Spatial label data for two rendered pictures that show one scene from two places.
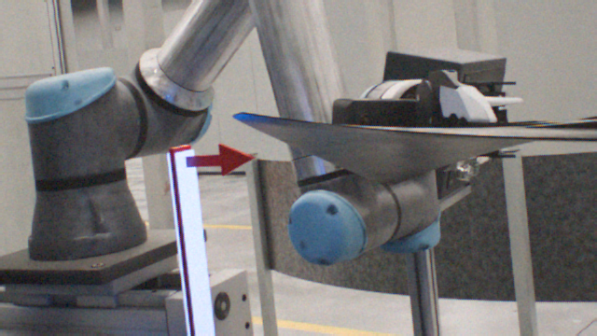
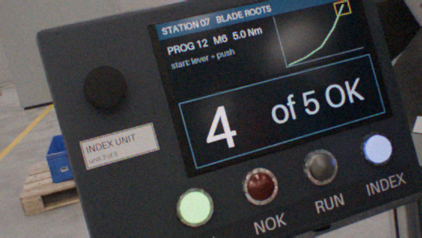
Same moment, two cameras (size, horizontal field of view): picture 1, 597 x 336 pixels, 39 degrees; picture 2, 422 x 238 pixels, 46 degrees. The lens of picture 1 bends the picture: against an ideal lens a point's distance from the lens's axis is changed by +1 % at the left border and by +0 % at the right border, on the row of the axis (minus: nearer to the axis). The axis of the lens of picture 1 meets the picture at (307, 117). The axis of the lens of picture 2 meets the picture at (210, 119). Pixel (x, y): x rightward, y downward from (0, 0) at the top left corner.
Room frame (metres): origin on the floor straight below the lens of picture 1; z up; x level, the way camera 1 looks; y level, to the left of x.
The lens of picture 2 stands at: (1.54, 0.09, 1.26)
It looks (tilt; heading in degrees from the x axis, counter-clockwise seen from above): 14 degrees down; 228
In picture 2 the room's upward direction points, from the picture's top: 11 degrees counter-clockwise
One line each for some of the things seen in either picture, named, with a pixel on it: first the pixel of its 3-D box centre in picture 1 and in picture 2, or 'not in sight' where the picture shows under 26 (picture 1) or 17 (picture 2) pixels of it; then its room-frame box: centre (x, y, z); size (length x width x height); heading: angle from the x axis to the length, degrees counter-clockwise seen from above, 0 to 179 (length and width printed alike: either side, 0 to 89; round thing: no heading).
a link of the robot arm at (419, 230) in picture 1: (397, 203); not in sight; (0.96, -0.09, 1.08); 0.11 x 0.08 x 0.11; 143
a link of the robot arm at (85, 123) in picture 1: (78, 120); not in sight; (1.12, 0.30, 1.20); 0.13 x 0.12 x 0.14; 143
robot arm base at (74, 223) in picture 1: (85, 209); not in sight; (1.11, 0.30, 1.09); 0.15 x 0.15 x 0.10
